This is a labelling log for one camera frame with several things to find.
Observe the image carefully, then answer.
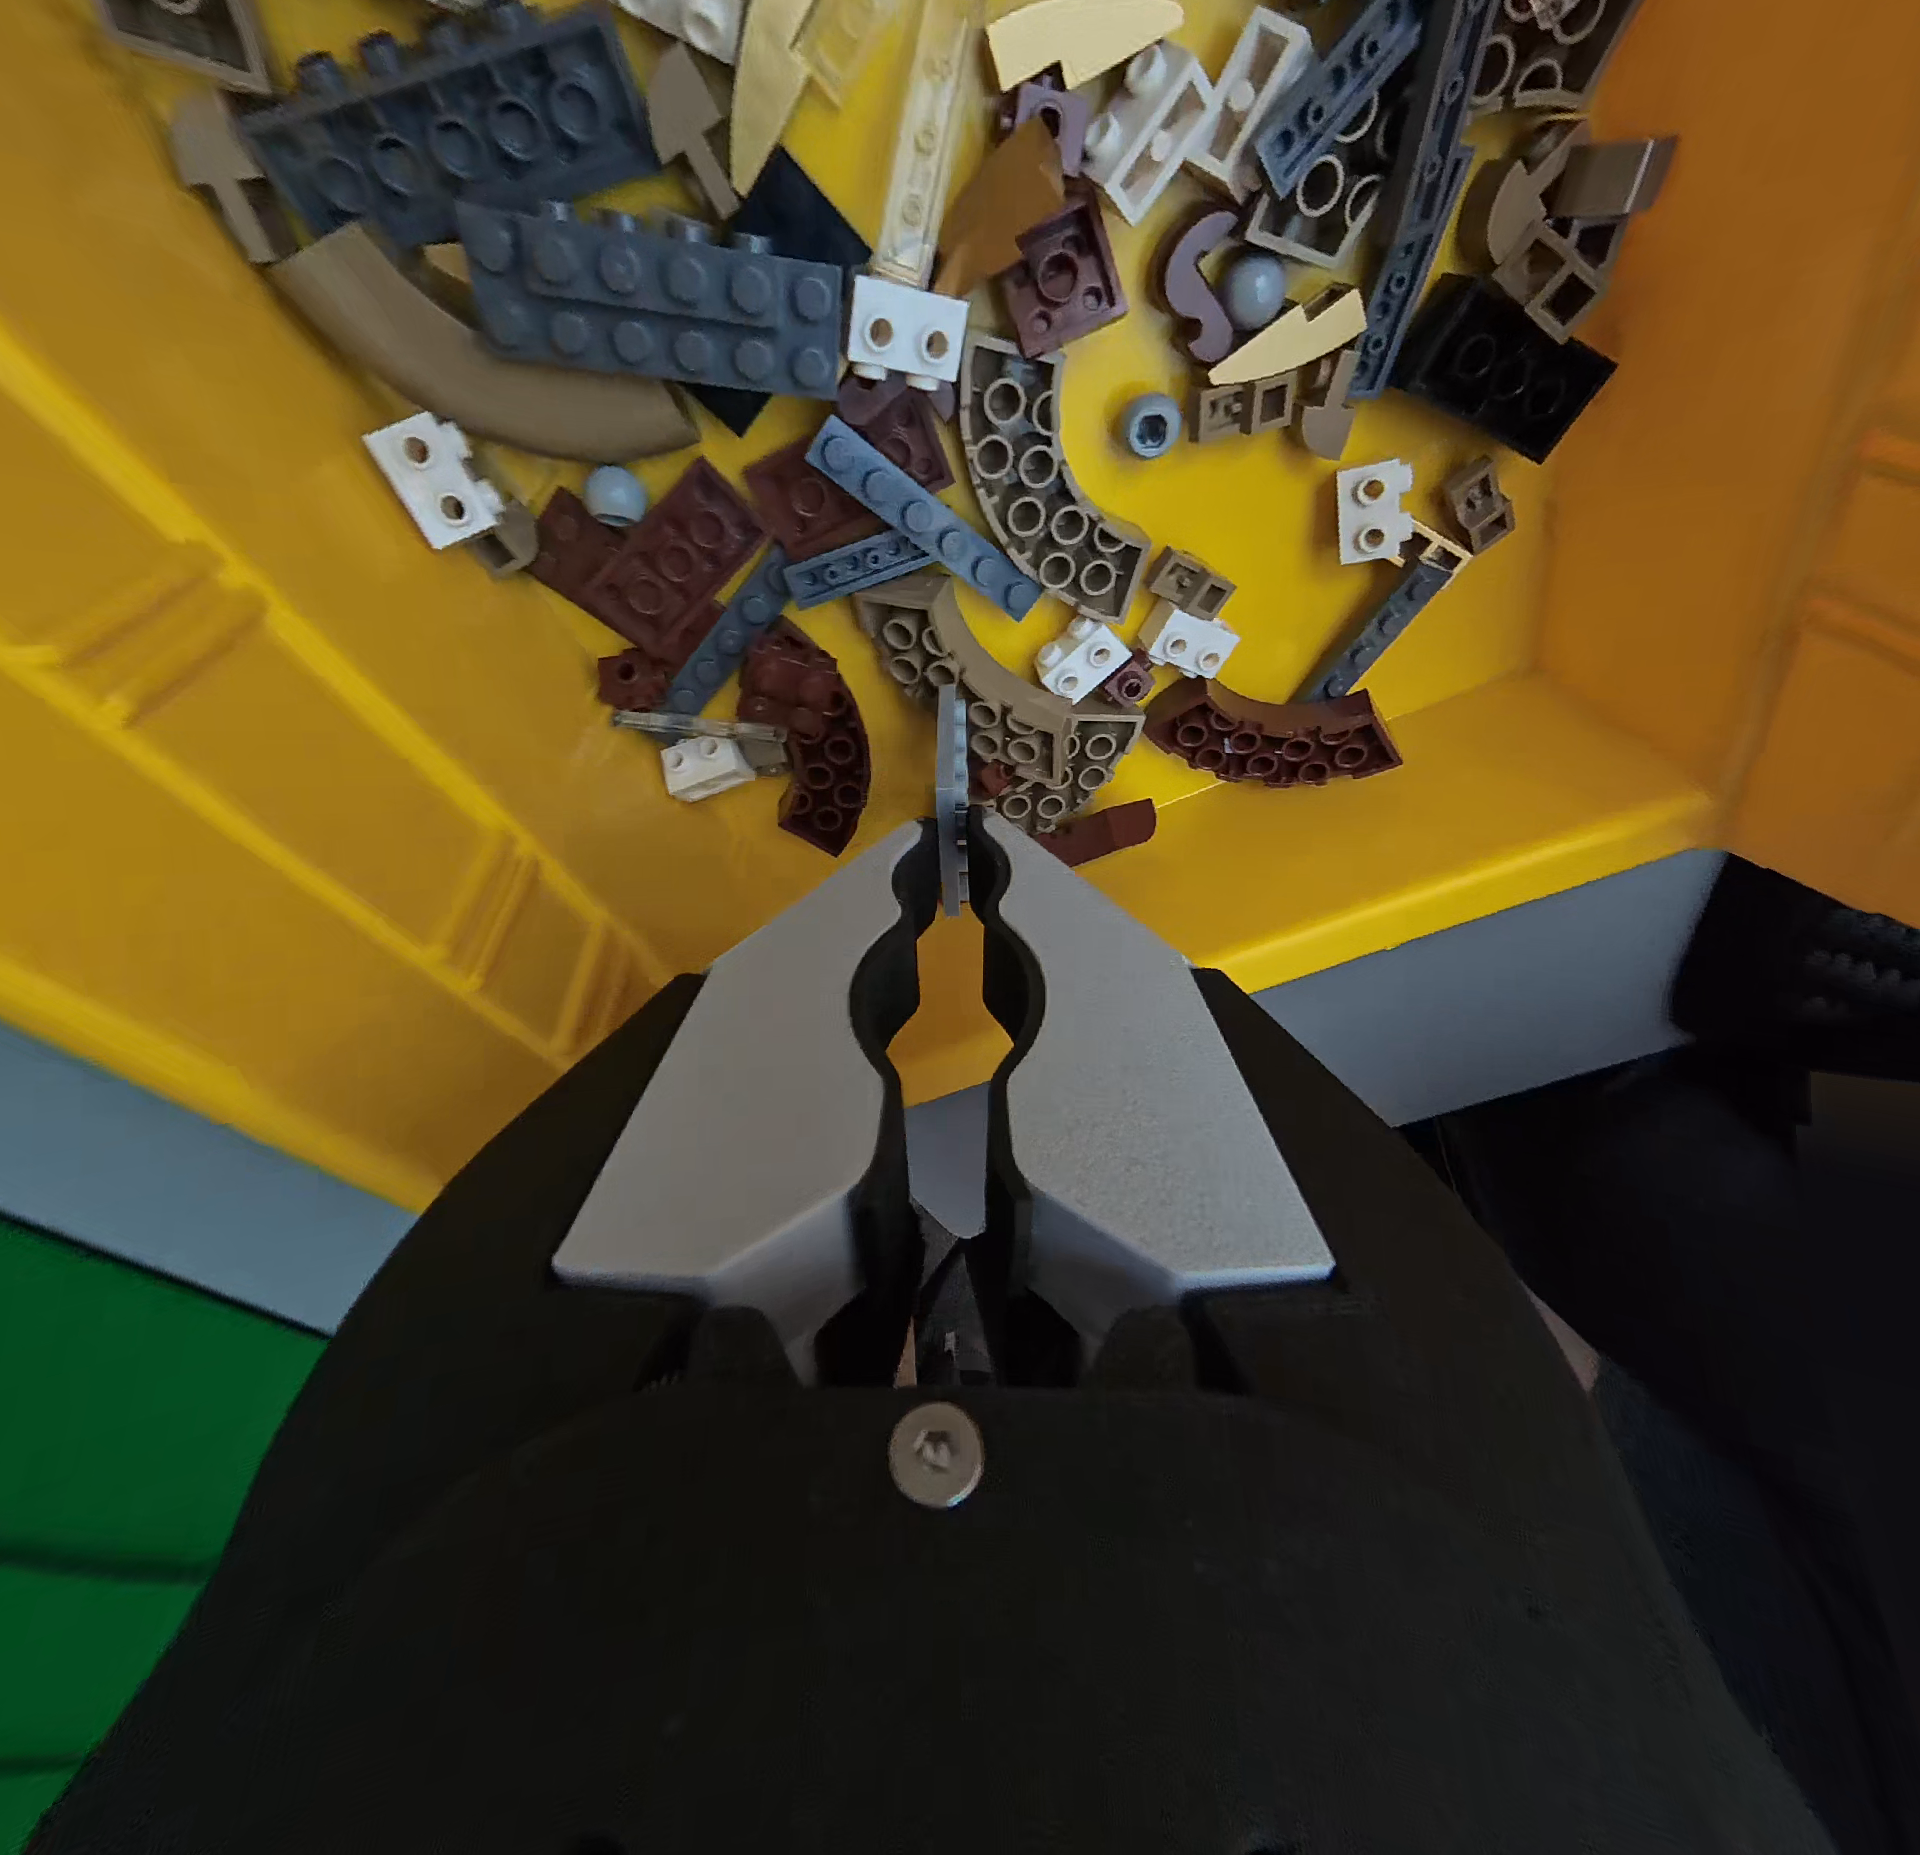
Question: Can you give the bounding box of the light grey square plate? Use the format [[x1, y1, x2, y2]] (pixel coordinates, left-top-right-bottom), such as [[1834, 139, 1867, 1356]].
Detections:
[[930, 686, 979, 920]]

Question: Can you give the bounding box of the pile of toy bricks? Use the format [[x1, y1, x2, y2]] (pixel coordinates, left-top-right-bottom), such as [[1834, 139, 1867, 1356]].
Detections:
[[61, 0, 1681, 858]]

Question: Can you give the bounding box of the yellow plastic bin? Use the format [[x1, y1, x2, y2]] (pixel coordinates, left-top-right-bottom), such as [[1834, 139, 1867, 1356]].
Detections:
[[0, 0, 1920, 1211]]

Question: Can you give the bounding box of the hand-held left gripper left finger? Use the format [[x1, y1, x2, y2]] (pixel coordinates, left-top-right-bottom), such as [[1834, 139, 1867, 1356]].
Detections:
[[553, 821, 927, 1386]]

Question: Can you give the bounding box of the green plastic bin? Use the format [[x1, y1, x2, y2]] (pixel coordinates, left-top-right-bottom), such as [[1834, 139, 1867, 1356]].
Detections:
[[0, 1217, 332, 1812]]

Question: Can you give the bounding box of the black cushioned wrist pad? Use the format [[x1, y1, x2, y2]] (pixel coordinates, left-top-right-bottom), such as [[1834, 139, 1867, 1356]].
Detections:
[[1673, 852, 1920, 1137]]

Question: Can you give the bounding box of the grey desk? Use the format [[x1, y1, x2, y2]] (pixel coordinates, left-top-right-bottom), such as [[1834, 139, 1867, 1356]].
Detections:
[[0, 851, 1727, 1340]]

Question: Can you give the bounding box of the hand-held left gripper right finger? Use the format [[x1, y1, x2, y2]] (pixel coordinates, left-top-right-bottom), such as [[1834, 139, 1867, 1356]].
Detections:
[[966, 809, 1337, 1386]]

